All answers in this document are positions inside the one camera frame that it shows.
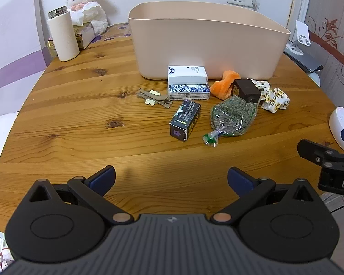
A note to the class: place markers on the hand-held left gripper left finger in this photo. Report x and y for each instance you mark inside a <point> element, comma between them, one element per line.
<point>101,182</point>

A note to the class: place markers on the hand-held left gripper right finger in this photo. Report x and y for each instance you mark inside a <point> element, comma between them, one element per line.
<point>240,182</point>

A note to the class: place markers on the white yellow printed scrunchie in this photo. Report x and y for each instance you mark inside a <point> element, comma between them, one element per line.
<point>275,97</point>

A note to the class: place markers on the clear bag of green tea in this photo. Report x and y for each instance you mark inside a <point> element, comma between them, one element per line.
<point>232,114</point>

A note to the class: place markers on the dark box with purple star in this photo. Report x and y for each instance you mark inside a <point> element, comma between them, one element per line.
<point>186,117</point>

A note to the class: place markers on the dark brown box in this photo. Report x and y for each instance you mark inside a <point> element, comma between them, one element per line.
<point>246,90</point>

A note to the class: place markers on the brown hair clip cream flower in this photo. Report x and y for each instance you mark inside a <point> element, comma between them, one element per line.
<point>157,97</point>
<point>150,102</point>

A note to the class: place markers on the orange plush toy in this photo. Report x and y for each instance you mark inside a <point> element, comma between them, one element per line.
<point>220,87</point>

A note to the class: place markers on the blue patterned box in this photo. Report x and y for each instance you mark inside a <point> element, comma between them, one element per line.
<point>189,90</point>

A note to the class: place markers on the white card box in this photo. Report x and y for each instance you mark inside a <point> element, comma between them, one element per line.
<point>189,74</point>

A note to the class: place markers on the beige plastic storage bin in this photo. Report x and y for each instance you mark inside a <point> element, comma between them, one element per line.
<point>206,43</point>

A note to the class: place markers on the white power adapter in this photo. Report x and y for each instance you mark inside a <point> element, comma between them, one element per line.
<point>336,123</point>

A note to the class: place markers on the light blue blanket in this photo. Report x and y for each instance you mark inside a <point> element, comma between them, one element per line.
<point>314,78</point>

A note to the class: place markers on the grey laptop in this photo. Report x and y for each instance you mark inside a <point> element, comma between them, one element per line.
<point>301,58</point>

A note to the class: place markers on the white bedding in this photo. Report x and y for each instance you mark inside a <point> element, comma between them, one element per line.
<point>0,149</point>

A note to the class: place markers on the white phone stand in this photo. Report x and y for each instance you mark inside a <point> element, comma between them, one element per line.
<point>302,31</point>

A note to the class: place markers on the gold foil packet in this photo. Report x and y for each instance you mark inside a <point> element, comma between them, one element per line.
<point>52,48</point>

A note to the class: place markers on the gold patterned tissue box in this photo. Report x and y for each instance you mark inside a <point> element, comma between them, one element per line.
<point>84,35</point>

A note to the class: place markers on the purple flower table mat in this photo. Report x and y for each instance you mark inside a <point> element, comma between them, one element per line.
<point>114,33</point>

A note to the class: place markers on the white thermos bottle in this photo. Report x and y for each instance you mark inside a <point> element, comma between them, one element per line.
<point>63,37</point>

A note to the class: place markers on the white power plug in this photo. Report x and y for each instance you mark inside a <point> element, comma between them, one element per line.
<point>255,3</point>

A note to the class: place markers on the white tissue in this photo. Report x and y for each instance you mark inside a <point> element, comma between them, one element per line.
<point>81,13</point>

